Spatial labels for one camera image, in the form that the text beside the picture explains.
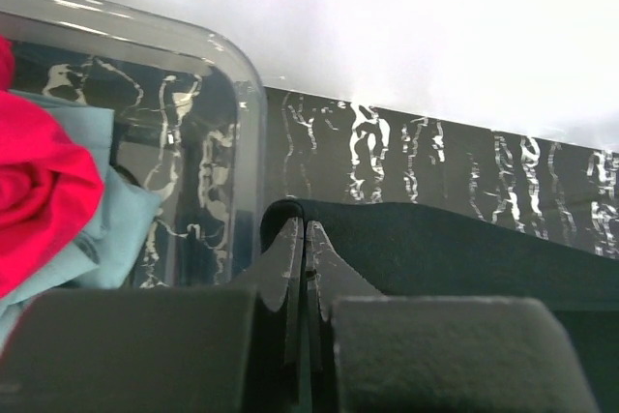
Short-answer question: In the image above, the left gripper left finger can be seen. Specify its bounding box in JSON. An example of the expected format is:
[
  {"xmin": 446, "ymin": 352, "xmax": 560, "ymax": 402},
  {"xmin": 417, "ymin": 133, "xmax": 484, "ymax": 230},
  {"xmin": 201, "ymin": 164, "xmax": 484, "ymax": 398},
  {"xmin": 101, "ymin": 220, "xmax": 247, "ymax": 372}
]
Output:
[{"xmin": 231, "ymin": 218, "xmax": 303, "ymax": 412}]

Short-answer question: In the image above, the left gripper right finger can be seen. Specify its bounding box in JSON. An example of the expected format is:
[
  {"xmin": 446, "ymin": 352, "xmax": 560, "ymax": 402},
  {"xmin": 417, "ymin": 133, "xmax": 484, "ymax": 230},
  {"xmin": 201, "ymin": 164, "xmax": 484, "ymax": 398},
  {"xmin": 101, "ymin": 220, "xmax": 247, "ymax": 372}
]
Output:
[{"xmin": 305, "ymin": 221, "xmax": 382, "ymax": 412}]

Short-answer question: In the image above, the black polo shirt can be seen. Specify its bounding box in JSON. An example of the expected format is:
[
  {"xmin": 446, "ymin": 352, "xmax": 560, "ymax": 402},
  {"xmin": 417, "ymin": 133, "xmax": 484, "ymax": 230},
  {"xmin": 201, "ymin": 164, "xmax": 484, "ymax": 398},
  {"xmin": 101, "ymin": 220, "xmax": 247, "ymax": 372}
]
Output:
[{"xmin": 260, "ymin": 198, "xmax": 618, "ymax": 412}]

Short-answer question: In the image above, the black marbled table mat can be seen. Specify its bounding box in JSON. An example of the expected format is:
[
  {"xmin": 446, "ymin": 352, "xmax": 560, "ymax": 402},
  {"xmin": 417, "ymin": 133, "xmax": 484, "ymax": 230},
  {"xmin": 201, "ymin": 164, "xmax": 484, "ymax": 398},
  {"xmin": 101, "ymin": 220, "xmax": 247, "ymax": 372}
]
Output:
[{"xmin": 9, "ymin": 40, "xmax": 619, "ymax": 259}]

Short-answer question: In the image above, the grey-blue t-shirt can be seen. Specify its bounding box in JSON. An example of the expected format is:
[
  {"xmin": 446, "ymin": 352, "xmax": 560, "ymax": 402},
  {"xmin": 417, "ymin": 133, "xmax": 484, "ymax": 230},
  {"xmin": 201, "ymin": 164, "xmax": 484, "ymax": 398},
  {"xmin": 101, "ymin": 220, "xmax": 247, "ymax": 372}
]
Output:
[{"xmin": 1, "ymin": 91, "xmax": 162, "ymax": 343}]

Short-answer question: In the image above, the clear plastic bin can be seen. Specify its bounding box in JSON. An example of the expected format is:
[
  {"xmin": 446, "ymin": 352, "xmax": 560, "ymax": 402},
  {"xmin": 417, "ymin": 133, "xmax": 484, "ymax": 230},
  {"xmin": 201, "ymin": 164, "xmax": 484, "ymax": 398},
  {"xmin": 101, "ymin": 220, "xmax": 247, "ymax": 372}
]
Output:
[{"xmin": 1, "ymin": 0, "xmax": 267, "ymax": 288}]

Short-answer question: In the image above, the pink t-shirt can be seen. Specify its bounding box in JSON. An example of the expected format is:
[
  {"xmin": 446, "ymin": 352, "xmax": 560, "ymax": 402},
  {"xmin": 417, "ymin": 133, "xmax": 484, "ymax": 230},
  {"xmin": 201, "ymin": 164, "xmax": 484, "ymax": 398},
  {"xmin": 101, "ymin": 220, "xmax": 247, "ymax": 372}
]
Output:
[{"xmin": 1, "ymin": 38, "xmax": 103, "ymax": 297}]

